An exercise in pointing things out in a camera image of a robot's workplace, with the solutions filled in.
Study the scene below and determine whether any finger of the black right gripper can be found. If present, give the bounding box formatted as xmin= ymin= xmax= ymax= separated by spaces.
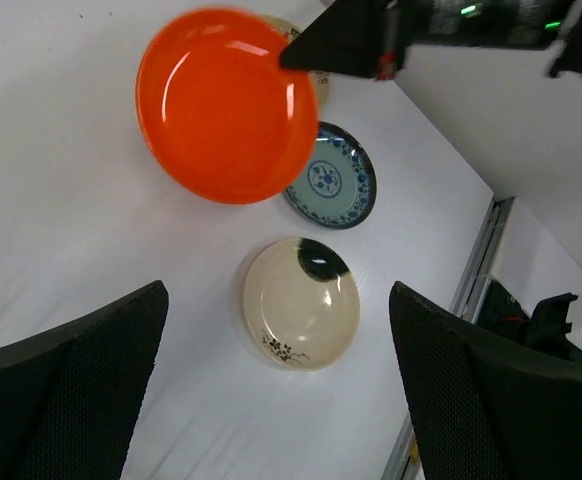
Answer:
xmin=278 ymin=0 xmax=396 ymax=80

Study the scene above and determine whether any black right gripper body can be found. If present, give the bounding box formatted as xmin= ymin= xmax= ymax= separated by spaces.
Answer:
xmin=385 ymin=0 xmax=574 ymax=80

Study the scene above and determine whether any beige plate far right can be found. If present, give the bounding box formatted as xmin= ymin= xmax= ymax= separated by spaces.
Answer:
xmin=262 ymin=15 xmax=330 ymax=108

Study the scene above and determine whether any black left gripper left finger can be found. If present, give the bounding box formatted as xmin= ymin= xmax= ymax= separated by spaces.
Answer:
xmin=0 ymin=281 xmax=169 ymax=479

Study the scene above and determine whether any aluminium rail table edge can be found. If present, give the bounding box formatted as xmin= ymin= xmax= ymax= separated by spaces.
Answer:
xmin=381 ymin=198 xmax=514 ymax=480

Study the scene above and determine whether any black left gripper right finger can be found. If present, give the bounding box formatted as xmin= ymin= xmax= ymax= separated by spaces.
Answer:
xmin=389 ymin=282 xmax=582 ymax=479

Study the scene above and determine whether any beige plate with black patch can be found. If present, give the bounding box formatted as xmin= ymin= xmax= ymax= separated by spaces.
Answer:
xmin=242 ymin=237 xmax=361 ymax=371

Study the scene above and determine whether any blue floral plate right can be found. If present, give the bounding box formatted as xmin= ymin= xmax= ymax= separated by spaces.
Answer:
xmin=284 ymin=121 xmax=377 ymax=230

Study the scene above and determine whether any orange plastic plate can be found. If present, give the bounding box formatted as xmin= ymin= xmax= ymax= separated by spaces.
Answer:
xmin=135 ymin=7 xmax=319 ymax=205

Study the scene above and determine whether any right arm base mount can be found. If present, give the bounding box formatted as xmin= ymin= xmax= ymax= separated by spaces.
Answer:
xmin=477 ymin=282 xmax=582 ymax=365

